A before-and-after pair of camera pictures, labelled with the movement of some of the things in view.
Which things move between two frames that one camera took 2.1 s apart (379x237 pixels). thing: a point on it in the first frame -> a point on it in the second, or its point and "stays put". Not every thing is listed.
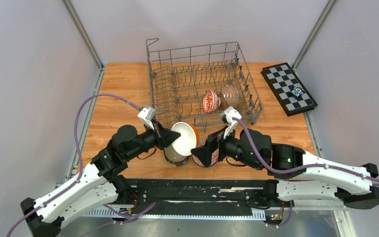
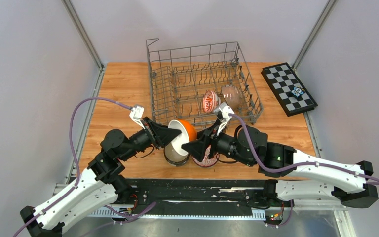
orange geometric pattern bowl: x=214 y=156 stays put
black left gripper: x=168 y=137 stays put
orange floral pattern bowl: x=211 y=101 stays put
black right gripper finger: x=211 y=138 -> x=208 y=132
